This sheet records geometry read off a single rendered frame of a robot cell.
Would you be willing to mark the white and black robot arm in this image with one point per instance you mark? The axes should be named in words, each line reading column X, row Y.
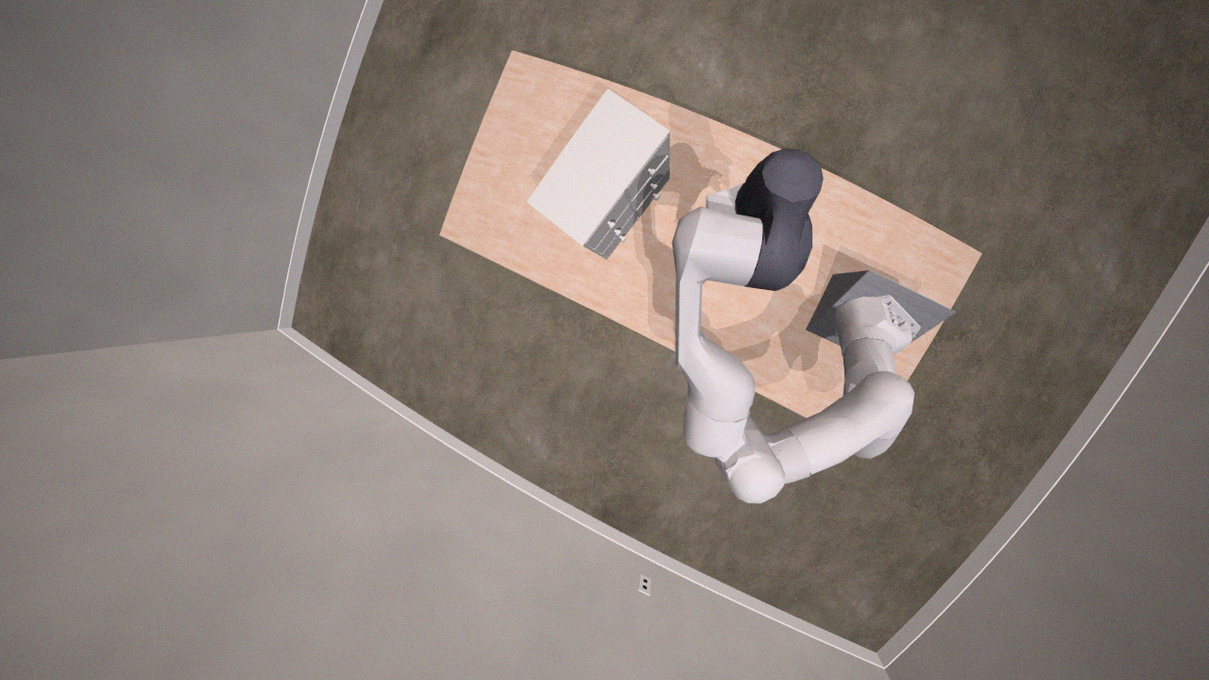
column 768, row 249

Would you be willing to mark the grey chest of drawers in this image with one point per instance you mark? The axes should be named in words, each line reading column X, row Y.
column 597, row 165

